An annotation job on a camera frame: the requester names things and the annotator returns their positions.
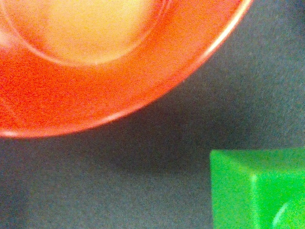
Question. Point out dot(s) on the green block with stud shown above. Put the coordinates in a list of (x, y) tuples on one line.
[(258, 189)]

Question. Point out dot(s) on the red plastic bowl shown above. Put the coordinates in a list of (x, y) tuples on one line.
[(71, 65)]

